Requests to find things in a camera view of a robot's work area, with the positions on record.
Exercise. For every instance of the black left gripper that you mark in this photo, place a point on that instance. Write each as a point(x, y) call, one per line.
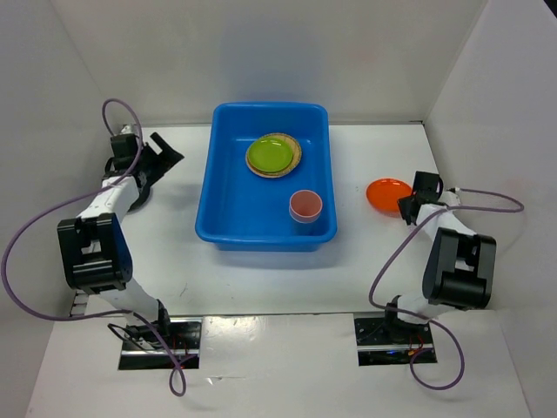
point(164, 160)

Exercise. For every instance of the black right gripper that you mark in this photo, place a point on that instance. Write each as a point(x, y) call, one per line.
point(403, 203)

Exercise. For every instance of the orange plastic bowl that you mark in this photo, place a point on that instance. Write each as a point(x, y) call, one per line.
point(383, 195)

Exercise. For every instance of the green plastic plate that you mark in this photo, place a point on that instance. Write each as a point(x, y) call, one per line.
point(270, 154)

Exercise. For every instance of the pink plastic cup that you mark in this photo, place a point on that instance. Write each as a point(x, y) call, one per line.
point(305, 206)

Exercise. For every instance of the orange woven bamboo tray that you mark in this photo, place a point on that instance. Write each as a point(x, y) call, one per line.
point(271, 175)

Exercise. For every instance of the light woven bamboo tray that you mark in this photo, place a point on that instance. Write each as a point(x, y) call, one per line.
point(292, 142)

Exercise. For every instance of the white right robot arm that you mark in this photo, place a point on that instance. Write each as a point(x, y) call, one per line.
point(460, 267)

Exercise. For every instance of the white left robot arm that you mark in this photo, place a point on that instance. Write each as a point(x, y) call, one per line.
point(142, 304)

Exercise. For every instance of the blue plastic bin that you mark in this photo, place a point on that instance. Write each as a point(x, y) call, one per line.
point(240, 211)

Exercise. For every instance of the black round plate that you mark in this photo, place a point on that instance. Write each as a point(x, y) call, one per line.
point(143, 195)

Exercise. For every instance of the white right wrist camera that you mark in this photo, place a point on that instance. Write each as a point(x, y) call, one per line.
point(450, 198)

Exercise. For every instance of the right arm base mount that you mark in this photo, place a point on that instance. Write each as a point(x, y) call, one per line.
point(379, 346)

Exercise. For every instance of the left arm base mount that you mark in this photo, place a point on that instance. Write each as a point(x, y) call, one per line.
point(141, 350)

